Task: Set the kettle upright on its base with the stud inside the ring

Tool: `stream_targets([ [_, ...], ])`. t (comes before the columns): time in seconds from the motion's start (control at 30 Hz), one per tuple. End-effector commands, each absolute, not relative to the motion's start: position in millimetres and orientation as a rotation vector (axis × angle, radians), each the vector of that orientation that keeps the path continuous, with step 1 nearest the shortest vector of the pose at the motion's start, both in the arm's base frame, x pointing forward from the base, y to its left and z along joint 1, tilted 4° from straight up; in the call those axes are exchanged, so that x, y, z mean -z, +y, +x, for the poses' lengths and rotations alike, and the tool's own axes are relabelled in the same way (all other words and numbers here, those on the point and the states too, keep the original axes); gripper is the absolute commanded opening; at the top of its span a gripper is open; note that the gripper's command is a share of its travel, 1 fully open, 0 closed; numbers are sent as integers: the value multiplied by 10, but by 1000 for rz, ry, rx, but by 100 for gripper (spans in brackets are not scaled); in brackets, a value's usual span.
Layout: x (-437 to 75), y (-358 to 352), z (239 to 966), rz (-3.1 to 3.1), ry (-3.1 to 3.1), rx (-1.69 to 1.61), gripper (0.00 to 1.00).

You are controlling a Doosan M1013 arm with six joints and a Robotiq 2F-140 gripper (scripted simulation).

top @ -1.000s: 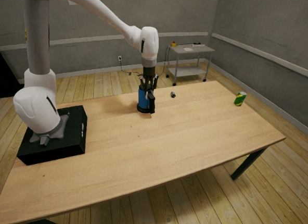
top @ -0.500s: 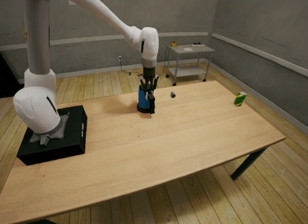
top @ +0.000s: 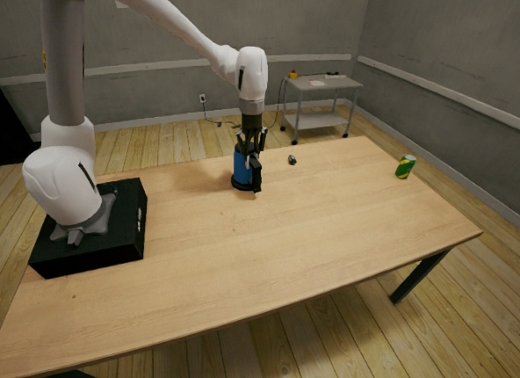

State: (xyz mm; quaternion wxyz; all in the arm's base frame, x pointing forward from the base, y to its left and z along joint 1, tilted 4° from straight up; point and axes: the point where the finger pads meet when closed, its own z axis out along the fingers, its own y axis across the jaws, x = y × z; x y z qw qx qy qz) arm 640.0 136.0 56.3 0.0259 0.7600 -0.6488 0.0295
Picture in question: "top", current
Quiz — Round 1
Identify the black round disc with center stud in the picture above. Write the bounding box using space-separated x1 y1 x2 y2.
231 174 252 191

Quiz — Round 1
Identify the blue kettle with black handle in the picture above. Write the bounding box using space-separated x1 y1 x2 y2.
234 142 262 193

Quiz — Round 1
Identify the green and yellow drink can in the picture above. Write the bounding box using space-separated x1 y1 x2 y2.
395 154 415 179

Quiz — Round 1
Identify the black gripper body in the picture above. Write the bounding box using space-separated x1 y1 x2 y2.
241 113 263 138

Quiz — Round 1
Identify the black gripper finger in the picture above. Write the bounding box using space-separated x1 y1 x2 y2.
253 127 268 160
235 130 252 169

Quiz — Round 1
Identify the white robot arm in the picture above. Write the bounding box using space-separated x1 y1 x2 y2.
22 0 268 246

